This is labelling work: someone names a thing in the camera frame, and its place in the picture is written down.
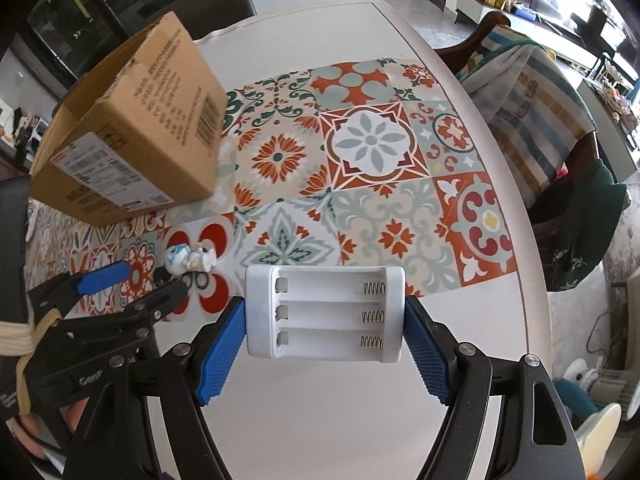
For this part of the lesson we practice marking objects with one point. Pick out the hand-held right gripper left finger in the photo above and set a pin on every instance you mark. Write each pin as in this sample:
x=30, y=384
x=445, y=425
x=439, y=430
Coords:
x=220, y=355

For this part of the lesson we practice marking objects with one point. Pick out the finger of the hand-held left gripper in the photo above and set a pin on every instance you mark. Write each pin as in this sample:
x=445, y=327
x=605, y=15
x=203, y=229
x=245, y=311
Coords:
x=150, y=307
x=100, y=277

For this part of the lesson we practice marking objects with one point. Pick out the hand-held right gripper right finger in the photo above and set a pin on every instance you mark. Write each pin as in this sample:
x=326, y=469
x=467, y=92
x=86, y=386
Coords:
x=425, y=350

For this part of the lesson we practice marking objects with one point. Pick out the white battery charger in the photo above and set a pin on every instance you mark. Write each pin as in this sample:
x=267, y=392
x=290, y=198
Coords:
x=260, y=310

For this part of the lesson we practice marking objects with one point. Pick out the brown cardboard box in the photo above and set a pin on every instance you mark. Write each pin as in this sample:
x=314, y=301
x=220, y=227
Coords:
x=150, y=110

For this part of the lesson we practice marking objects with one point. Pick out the person's left hand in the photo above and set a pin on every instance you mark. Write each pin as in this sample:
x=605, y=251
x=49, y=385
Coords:
x=30, y=435

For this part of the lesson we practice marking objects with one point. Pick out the white teal floor appliance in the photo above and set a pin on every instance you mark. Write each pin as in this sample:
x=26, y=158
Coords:
x=580, y=400

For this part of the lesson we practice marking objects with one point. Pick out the dark green cloth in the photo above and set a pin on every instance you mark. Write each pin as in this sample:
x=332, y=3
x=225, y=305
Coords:
x=585, y=230

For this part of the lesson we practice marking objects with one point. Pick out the striped towel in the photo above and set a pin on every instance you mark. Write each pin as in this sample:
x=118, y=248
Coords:
x=530, y=105

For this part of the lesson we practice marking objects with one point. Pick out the black glass cabinet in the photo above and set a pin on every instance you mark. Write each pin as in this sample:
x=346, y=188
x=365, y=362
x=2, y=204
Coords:
x=100, y=0

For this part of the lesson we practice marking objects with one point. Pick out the dark grey chair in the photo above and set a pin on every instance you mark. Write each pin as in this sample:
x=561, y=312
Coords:
x=225, y=5

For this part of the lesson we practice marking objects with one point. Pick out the brown wooden chair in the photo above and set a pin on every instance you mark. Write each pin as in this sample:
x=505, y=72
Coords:
x=490, y=25

